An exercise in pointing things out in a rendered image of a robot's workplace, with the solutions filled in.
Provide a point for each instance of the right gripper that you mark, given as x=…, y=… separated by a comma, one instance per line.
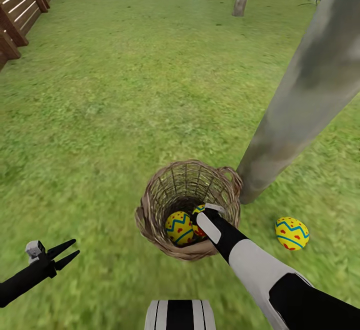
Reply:
x=193, y=218

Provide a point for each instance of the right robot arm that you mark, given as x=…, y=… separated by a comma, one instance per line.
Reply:
x=286, y=297

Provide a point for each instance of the wicker basket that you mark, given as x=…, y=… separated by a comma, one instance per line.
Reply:
x=152, y=213

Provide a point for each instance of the easter egg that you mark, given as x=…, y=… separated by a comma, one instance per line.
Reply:
x=291, y=233
x=197, y=230
x=179, y=227

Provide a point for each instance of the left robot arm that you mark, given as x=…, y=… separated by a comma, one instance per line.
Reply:
x=41, y=266

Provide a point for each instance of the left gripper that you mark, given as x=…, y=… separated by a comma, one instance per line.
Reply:
x=43, y=268

